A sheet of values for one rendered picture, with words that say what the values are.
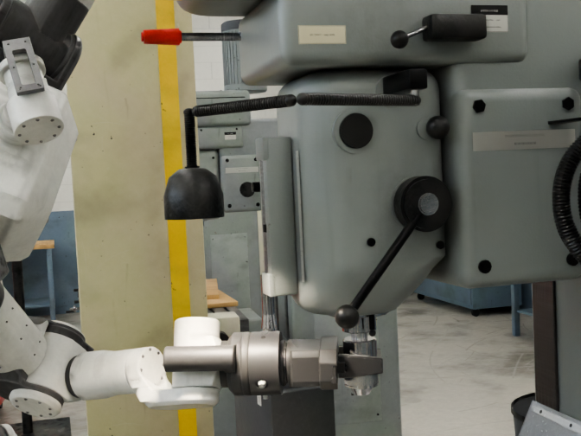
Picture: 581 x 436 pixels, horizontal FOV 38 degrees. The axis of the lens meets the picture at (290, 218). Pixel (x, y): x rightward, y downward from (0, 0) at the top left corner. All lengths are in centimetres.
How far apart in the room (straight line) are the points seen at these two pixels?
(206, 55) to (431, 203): 937
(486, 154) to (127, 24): 193
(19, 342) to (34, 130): 30
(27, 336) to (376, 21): 66
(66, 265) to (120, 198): 732
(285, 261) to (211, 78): 927
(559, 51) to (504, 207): 22
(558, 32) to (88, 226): 193
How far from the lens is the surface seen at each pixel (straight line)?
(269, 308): 159
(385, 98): 97
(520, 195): 112
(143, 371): 123
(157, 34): 120
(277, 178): 110
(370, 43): 104
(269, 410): 148
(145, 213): 282
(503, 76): 113
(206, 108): 99
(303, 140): 107
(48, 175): 125
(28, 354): 127
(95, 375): 127
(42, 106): 115
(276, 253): 110
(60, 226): 1008
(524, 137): 113
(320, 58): 102
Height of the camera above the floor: 150
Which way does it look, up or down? 3 degrees down
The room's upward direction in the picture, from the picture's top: 3 degrees counter-clockwise
